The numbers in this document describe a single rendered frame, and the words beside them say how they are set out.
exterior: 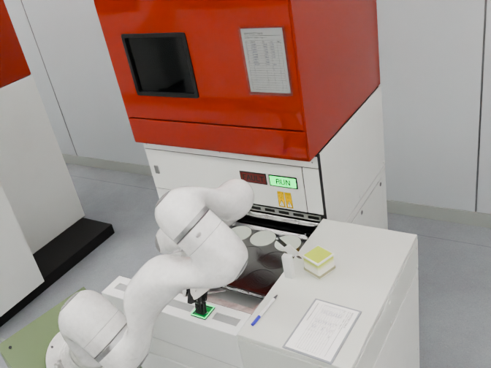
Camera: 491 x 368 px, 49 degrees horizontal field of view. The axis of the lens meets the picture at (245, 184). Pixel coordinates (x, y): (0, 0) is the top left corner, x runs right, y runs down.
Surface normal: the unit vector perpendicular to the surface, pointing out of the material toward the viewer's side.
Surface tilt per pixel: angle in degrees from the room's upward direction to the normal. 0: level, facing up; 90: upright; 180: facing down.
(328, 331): 0
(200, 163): 90
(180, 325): 90
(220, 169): 90
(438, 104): 90
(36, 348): 48
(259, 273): 0
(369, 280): 0
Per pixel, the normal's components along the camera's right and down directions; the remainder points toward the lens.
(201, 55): -0.51, 0.49
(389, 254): -0.17, -0.86
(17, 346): 0.43, -0.41
